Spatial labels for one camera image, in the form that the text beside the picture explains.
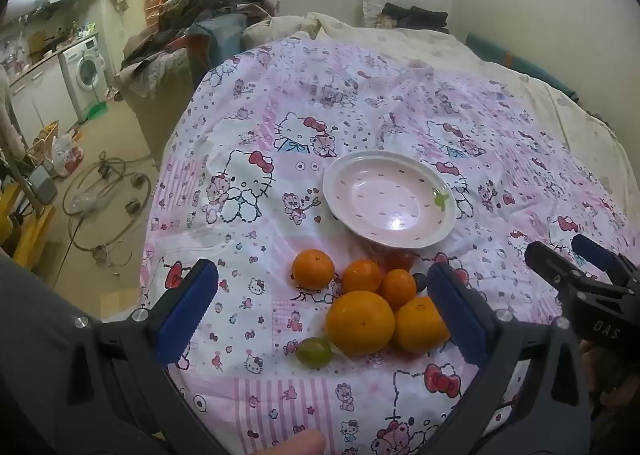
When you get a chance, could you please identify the dark clothes on bed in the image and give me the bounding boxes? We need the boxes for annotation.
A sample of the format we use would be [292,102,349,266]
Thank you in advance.
[382,2,450,33]

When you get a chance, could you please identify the person's grey clothing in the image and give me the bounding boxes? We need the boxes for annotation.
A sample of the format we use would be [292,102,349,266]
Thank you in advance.
[0,255,166,455]

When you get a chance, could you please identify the green grape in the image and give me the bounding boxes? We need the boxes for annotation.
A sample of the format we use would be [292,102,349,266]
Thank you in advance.
[295,337,334,369]

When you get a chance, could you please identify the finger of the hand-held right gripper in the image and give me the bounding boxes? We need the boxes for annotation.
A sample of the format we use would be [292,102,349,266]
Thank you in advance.
[571,233,640,287]
[524,240,618,307]

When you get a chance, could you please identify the pink speckled plate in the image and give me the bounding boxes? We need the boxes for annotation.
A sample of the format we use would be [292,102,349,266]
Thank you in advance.
[322,150,457,250]

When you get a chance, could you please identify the pink cartoon printed blanket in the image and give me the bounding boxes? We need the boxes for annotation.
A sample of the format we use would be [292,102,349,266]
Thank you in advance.
[144,35,632,455]

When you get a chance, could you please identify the patterned pillow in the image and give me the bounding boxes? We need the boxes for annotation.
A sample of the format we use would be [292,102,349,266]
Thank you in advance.
[361,0,401,31]

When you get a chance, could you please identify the white washing machine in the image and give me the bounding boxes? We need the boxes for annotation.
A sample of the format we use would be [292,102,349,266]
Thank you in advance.
[58,35,110,120]

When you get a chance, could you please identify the person's left hand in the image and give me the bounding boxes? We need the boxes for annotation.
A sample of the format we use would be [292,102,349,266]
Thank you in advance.
[276,429,327,455]

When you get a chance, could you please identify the large orange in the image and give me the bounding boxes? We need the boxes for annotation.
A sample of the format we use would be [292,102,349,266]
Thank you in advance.
[326,290,397,357]
[393,296,452,354]

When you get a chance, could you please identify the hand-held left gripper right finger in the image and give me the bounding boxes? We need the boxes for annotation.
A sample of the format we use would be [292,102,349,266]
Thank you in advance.
[426,261,597,455]

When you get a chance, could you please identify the pile of dark clothes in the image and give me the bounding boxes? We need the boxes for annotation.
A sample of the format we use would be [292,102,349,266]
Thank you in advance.
[157,0,278,36]

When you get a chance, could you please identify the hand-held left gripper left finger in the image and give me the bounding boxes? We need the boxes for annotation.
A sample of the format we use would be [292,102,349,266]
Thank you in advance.
[67,257,236,455]

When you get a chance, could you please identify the kitchen counter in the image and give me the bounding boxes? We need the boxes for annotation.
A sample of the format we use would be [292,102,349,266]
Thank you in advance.
[7,32,101,141]

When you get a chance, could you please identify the yellow stool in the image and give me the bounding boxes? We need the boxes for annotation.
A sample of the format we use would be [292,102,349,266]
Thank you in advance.
[0,182,57,271]

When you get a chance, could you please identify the red cherry tomato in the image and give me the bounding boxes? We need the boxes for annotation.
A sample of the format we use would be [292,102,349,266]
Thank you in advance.
[371,247,415,272]

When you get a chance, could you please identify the small mandarin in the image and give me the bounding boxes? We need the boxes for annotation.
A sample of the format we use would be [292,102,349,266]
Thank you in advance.
[291,248,336,291]
[341,259,383,295]
[381,268,418,311]

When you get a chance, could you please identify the person's right hand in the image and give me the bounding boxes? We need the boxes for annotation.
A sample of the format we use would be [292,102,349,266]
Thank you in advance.
[579,340,640,418]

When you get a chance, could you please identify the white plastic bag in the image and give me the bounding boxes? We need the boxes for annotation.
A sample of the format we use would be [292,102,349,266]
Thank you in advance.
[51,130,85,178]

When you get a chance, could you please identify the cluttered sofa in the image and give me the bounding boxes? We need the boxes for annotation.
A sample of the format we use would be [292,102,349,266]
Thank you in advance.
[114,15,251,156]

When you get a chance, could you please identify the green broom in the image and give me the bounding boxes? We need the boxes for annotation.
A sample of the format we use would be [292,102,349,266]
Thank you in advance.
[82,102,110,123]

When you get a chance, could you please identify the teal mat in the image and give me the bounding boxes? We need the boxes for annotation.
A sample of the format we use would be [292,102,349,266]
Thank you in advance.
[465,32,581,103]

